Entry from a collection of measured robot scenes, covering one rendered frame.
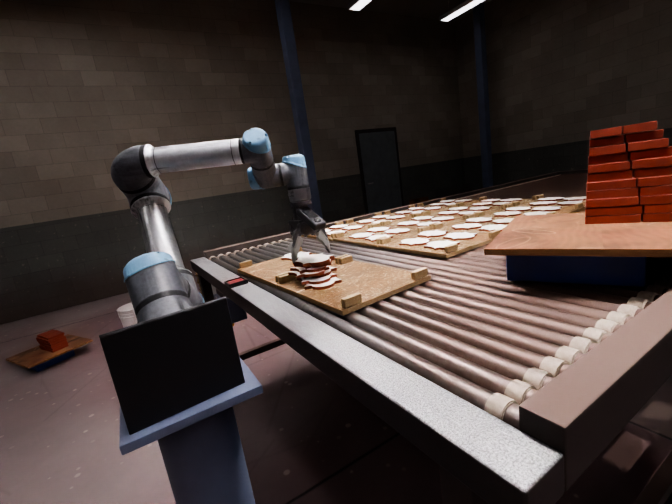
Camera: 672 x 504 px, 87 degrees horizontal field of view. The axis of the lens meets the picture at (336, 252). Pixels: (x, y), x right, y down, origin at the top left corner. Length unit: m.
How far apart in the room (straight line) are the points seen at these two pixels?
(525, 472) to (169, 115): 6.27
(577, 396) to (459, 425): 0.16
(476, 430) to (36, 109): 6.29
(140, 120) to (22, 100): 1.35
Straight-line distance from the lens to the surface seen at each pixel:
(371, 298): 1.00
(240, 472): 1.01
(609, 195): 1.25
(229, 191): 6.44
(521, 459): 0.55
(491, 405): 0.62
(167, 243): 1.13
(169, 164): 1.16
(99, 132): 6.33
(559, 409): 0.57
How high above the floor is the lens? 1.28
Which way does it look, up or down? 12 degrees down
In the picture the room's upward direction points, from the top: 8 degrees counter-clockwise
